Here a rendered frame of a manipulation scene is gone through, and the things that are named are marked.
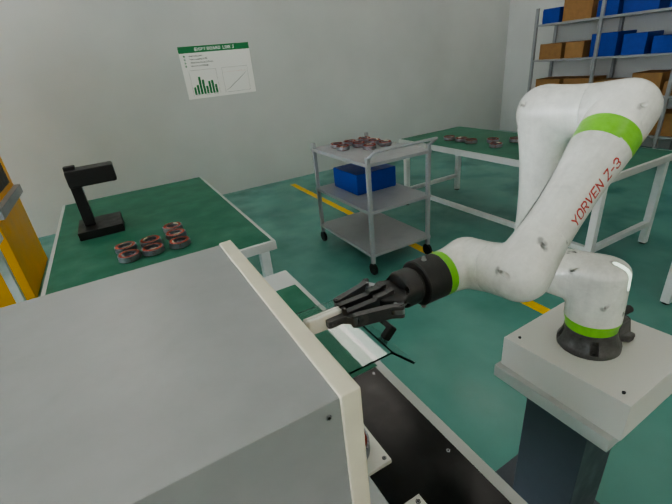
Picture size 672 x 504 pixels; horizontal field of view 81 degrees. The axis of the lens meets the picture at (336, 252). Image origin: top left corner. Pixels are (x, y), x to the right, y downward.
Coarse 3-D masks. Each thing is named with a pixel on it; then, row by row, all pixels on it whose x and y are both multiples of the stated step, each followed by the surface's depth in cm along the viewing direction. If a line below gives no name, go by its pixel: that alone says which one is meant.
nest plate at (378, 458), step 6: (372, 438) 94; (372, 444) 92; (378, 444) 92; (372, 450) 91; (378, 450) 91; (384, 450) 91; (372, 456) 90; (378, 456) 90; (384, 456) 89; (372, 462) 88; (378, 462) 88; (384, 462) 88; (390, 462) 89; (372, 468) 87; (378, 468) 87; (372, 474) 87
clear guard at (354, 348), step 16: (320, 304) 96; (320, 336) 85; (336, 336) 84; (352, 336) 84; (368, 336) 83; (336, 352) 80; (352, 352) 79; (368, 352) 79; (384, 352) 79; (400, 352) 84; (352, 368) 75
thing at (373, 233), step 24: (312, 144) 348; (336, 144) 339; (360, 144) 334; (384, 144) 328; (408, 144) 282; (336, 168) 354; (360, 168) 345; (384, 168) 338; (336, 192) 348; (360, 192) 334; (384, 192) 335; (408, 192) 329; (360, 216) 390; (384, 216) 384; (360, 240) 339; (384, 240) 334; (408, 240) 330
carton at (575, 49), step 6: (570, 42) 590; (576, 42) 582; (582, 42) 576; (588, 42) 578; (570, 48) 592; (576, 48) 585; (582, 48) 578; (588, 48) 583; (564, 54) 602; (570, 54) 594; (576, 54) 587; (582, 54) 580; (588, 54) 587
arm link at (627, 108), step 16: (624, 80) 79; (640, 80) 77; (592, 96) 81; (608, 96) 78; (624, 96) 76; (640, 96) 75; (656, 96) 76; (592, 112) 79; (608, 112) 76; (624, 112) 75; (640, 112) 75; (656, 112) 76; (592, 128) 76; (608, 128) 74; (624, 128) 74; (640, 128) 75; (640, 144) 76
